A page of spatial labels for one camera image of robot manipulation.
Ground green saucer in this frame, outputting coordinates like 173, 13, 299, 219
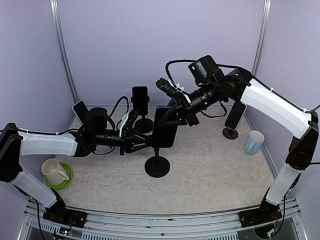
44, 163, 73, 191

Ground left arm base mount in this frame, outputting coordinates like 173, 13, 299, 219
43, 191, 87, 229

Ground right aluminium frame post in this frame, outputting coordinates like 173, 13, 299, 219
251, 0, 272, 75

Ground folding plate phone stand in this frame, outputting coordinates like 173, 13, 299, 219
222, 127, 239, 140

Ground black smartphone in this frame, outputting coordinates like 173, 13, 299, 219
72, 100, 89, 125
131, 86, 149, 116
224, 101, 247, 131
151, 106, 178, 148

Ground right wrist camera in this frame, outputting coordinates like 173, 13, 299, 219
155, 78, 190, 102

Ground black pole phone stand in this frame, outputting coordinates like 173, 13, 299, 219
130, 94, 155, 134
144, 148, 170, 178

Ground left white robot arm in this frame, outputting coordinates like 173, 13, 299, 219
0, 101, 151, 223

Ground front aluminium rail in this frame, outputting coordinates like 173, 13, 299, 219
15, 198, 310, 240

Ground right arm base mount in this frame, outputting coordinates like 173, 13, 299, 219
238, 196, 283, 228

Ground light blue mug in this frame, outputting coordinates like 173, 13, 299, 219
244, 130, 265, 156

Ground cream ribbed mug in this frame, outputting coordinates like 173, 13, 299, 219
41, 158, 64, 185

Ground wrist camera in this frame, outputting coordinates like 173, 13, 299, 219
119, 109, 139, 137
155, 78, 190, 102

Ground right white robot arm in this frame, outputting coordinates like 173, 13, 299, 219
156, 55, 319, 222

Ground left aluminium frame post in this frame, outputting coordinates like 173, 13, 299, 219
50, 0, 80, 103

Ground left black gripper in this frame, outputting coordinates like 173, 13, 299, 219
93, 127, 151, 156

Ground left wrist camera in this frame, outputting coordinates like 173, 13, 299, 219
119, 109, 139, 137

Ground aluminium frame post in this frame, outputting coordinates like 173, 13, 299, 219
50, 0, 80, 103
251, 0, 272, 75

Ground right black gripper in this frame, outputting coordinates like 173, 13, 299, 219
157, 79, 221, 126

